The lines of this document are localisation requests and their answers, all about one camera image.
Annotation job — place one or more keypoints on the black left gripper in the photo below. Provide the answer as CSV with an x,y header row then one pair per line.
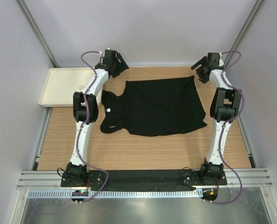
x,y
122,66

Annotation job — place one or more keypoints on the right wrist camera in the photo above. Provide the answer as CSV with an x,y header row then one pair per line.
x,y
221,61

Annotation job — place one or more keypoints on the aluminium rail front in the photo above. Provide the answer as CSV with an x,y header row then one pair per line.
x,y
250,177

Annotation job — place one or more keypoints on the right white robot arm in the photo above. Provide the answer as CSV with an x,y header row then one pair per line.
x,y
226,106

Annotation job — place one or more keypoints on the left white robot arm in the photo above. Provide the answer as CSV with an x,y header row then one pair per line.
x,y
85,113

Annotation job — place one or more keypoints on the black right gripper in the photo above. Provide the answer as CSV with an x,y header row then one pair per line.
x,y
202,78

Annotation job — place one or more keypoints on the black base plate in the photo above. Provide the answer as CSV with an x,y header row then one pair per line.
x,y
142,180

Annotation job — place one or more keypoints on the slotted cable duct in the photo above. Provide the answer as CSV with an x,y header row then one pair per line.
x,y
82,194

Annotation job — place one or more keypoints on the white plastic tray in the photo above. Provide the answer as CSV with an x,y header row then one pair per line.
x,y
60,85

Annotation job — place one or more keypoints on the black tank top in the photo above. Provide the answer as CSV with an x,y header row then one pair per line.
x,y
154,108

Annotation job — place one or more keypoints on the left aluminium frame post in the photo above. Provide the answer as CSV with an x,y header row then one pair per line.
x,y
32,23

